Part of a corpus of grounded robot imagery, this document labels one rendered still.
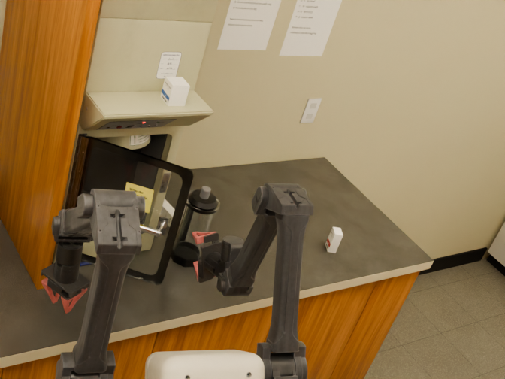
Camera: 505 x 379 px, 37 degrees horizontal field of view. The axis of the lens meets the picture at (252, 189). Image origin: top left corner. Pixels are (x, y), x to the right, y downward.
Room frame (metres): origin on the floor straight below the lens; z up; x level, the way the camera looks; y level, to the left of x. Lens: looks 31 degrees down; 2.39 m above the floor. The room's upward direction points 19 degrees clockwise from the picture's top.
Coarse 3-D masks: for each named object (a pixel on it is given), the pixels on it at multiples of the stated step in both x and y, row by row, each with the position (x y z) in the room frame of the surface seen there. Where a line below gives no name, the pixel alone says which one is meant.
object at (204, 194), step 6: (204, 186) 1.89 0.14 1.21; (192, 192) 1.89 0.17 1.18; (198, 192) 1.90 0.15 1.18; (204, 192) 1.87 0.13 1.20; (192, 198) 1.86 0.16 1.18; (198, 198) 1.87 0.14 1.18; (204, 198) 1.87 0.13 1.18; (210, 198) 1.89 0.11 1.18; (192, 204) 1.85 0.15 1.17; (198, 204) 1.85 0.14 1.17; (204, 204) 1.85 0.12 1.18; (210, 204) 1.86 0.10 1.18; (216, 204) 1.89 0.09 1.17
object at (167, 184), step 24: (96, 144) 1.65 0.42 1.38; (96, 168) 1.65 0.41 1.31; (120, 168) 1.65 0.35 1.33; (144, 168) 1.65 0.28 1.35; (168, 168) 1.65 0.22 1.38; (168, 192) 1.65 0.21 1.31; (144, 216) 1.65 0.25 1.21; (168, 216) 1.65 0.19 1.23; (144, 240) 1.65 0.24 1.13; (168, 240) 1.65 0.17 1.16; (144, 264) 1.65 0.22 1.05
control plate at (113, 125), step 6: (138, 120) 1.66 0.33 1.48; (144, 120) 1.67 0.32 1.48; (150, 120) 1.69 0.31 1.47; (156, 120) 1.70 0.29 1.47; (162, 120) 1.72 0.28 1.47; (168, 120) 1.73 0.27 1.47; (102, 126) 1.63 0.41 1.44; (108, 126) 1.65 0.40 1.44; (114, 126) 1.66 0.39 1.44; (126, 126) 1.69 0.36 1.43; (132, 126) 1.71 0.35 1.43; (138, 126) 1.72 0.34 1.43; (144, 126) 1.74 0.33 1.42; (150, 126) 1.75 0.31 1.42; (156, 126) 1.77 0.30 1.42
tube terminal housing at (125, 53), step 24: (96, 24) 1.66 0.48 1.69; (120, 24) 1.69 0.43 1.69; (144, 24) 1.74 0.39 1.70; (168, 24) 1.78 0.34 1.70; (192, 24) 1.83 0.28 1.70; (96, 48) 1.66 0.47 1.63; (120, 48) 1.70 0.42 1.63; (144, 48) 1.75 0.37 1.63; (168, 48) 1.79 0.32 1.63; (192, 48) 1.84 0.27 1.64; (96, 72) 1.67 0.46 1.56; (120, 72) 1.71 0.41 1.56; (144, 72) 1.76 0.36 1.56; (192, 72) 1.86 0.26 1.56; (168, 144) 1.88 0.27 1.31
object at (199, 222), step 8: (200, 208) 1.84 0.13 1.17; (216, 208) 1.87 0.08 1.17; (184, 216) 1.86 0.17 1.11; (192, 216) 1.84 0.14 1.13; (200, 216) 1.84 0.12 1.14; (208, 216) 1.86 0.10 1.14; (184, 224) 1.85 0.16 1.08; (192, 224) 1.84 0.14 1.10; (200, 224) 1.84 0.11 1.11; (208, 224) 1.86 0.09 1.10; (184, 232) 1.85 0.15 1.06; (176, 240) 1.87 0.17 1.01; (184, 240) 1.84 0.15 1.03; (192, 240) 1.84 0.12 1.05; (176, 248) 1.86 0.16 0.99; (184, 248) 1.84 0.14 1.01; (192, 248) 1.84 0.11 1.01; (200, 248) 1.86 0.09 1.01; (184, 256) 1.84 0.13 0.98; (192, 256) 1.85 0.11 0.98
